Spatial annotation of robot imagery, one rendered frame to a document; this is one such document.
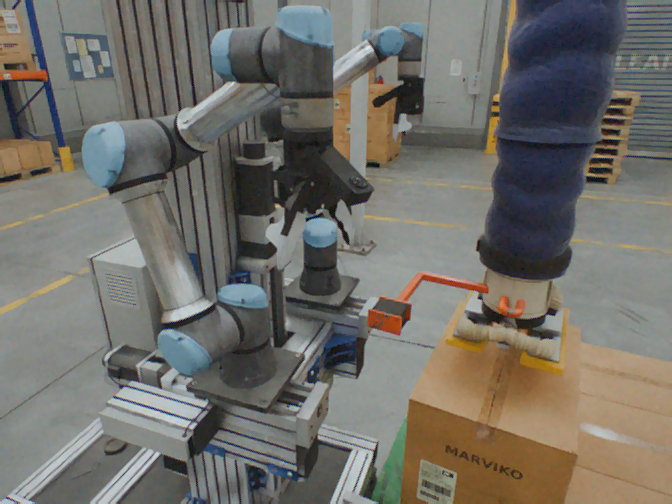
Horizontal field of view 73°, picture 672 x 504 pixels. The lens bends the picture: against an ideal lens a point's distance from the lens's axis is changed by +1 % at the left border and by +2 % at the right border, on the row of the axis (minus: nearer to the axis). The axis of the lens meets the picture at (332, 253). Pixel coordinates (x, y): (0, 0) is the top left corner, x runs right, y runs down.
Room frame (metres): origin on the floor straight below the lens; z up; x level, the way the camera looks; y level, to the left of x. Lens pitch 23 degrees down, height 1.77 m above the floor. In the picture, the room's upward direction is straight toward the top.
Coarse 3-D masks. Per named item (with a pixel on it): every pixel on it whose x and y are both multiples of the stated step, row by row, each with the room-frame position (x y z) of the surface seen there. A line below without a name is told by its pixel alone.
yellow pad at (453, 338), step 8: (472, 296) 1.26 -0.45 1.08; (480, 296) 1.22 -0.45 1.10; (464, 304) 1.22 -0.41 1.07; (464, 312) 1.16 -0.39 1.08; (456, 320) 1.13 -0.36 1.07; (472, 320) 1.08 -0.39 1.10; (480, 320) 1.12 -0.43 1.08; (488, 320) 1.13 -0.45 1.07; (456, 328) 1.07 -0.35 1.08; (448, 336) 1.04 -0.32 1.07; (456, 336) 1.04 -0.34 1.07; (448, 344) 1.03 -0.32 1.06; (456, 344) 1.02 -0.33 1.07; (464, 344) 1.01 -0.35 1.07; (472, 344) 1.01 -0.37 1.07; (480, 344) 1.01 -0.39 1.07; (480, 352) 0.99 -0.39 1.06
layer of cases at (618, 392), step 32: (608, 352) 1.72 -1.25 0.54; (608, 384) 1.50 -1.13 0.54; (640, 384) 1.50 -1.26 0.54; (608, 416) 1.31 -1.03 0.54; (640, 416) 1.31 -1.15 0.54; (608, 448) 1.16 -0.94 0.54; (640, 448) 1.16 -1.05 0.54; (576, 480) 1.04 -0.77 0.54; (608, 480) 1.04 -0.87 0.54; (640, 480) 1.03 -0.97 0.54
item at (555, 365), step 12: (552, 312) 1.12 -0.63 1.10; (564, 312) 1.17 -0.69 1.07; (564, 324) 1.11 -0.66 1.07; (540, 336) 1.04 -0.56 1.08; (552, 336) 1.00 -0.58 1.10; (564, 336) 1.05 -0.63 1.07; (564, 348) 0.99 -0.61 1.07; (528, 360) 0.94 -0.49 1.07; (540, 360) 0.94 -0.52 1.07; (552, 360) 0.93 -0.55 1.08; (564, 360) 0.94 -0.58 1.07; (552, 372) 0.91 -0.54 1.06
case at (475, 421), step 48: (576, 336) 1.24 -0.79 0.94; (432, 384) 1.00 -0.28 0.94; (480, 384) 1.00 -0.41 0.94; (528, 384) 1.01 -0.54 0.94; (576, 384) 1.01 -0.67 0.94; (432, 432) 0.92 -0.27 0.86; (480, 432) 0.86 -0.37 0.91; (528, 432) 0.83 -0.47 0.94; (576, 432) 0.83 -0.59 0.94; (432, 480) 0.91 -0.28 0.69; (480, 480) 0.85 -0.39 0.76; (528, 480) 0.80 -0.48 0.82
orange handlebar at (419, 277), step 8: (424, 272) 1.20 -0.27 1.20; (416, 280) 1.14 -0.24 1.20; (432, 280) 1.17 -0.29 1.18; (440, 280) 1.16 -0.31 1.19; (448, 280) 1.15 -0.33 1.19; (456, 280) 1.14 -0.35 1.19; (464, 280) 1.14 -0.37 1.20; (408, 288) 1.09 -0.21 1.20; (416, 288) 1.13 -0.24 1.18; (464, 288) 1.13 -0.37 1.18; (472, 288) 1.12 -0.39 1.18; (480, 288) 1.11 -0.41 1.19; (488, 288) 1.10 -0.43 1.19; (400, 296) 1.05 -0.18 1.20; (408, 296) 1.06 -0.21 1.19; (504, 296) 1.05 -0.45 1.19; (504, 304) 1.01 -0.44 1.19; (520, 304) 1.01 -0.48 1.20; (504, 312) 0.98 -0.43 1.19; (512, 312) 0.97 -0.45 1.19; (520, 312) 0.98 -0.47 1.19
